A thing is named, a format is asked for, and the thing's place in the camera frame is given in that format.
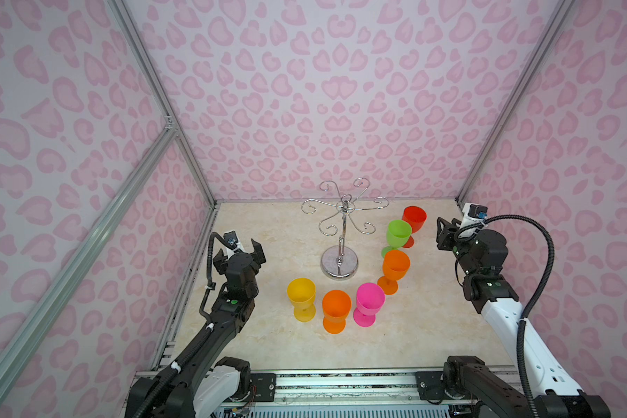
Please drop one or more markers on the orange front wine glass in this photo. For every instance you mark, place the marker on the orange front wine glass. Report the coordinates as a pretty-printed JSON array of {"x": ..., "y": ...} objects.
[{"x": 395, "y": 266}]

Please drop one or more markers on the aluminium diagonal frame bar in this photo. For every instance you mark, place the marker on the aluminium diagonal frame bar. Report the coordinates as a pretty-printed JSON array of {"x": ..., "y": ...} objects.
[{"x": 17, "y": 354}]

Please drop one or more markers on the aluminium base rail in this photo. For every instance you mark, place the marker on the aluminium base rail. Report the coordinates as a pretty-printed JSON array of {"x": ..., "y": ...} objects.
[{"x": 339, "y": 384}]

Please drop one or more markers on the aluminium frame post right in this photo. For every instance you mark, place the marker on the aluminium frame post right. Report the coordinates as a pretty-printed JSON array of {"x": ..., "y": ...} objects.
[{"x": 539, "y": 54}]

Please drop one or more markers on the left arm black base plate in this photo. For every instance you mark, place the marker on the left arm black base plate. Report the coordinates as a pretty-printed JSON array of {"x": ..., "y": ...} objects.
[{"x": 254, "y": 387}]

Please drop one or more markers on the green plastic wine glass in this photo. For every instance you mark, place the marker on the green plastic wine glass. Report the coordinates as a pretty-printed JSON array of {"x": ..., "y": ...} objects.
[{"x": 398, "y": 234}]

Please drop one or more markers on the orange back wine glass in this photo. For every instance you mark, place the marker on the orange back wine glass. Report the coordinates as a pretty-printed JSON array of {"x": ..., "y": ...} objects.
[{"x": 336, "y": 306}]

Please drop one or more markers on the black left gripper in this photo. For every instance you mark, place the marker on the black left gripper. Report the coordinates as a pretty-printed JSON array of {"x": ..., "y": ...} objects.
[{"x": 258, "y": 256}]

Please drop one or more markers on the orange wine glass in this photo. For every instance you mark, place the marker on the orange wine glass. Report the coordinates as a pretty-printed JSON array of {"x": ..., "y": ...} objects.
[
  {"x": 395, "y": 266},
  {"x": 336, "y": 306}
]

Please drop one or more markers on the yellow plastic wine glass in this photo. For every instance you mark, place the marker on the yellow plastic wine glass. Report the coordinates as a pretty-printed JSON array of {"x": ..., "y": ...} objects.
[{"x": 301, "y": 293}]

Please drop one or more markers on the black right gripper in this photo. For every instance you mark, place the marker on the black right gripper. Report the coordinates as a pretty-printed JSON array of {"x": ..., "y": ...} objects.
[{"x": 448, "y": 236}]

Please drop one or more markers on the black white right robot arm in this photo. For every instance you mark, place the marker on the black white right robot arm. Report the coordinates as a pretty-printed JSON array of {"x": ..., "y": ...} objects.
[{"x": 547, "y": 390}]

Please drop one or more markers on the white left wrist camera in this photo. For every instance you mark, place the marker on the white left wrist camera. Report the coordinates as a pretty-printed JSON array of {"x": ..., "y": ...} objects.
[{"x": 233, "y": 244}]

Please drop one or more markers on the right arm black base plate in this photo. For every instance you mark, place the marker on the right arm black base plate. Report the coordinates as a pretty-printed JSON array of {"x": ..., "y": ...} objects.
[{"x": 437, "y": 388}]

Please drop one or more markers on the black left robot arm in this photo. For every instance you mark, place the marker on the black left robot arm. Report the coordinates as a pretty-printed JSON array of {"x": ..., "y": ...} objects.
[{"x": 198, "y": 381}]

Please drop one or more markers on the aluminium frame post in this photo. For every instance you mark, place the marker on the aluminium frame post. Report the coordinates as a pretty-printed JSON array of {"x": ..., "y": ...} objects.
[
  {"x": 128, "y": 26},
  {"x": 539, "y": 54}
]

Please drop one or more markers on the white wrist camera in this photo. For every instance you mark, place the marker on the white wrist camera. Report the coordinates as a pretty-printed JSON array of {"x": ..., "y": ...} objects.
[
  {"x": 233, "y": 244},
  {"x": 474, "y": 216}
]

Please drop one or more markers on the red plastic wine glass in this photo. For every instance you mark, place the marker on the red plastic wine glass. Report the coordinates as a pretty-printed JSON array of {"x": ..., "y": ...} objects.
[{"x": 415, "y": 217}]

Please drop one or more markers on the chrome wine glass rack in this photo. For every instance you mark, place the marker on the chrome wine glass rack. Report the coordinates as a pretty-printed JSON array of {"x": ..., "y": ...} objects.
[{"x": 341, "y": 262}]

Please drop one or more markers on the pink plastic wine glass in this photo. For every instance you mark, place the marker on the pink plastic wine glass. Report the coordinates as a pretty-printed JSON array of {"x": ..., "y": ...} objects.
[{"x": 369, "y": 301}]

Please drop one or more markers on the aluminium frame post left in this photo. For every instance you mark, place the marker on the aluminium frame post left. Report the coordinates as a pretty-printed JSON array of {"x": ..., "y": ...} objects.
[{"x": 128, "y": 26}]

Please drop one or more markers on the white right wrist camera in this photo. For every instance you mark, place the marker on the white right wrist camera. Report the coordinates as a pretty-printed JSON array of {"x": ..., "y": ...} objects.
[{"x": 474, "y": 216}]

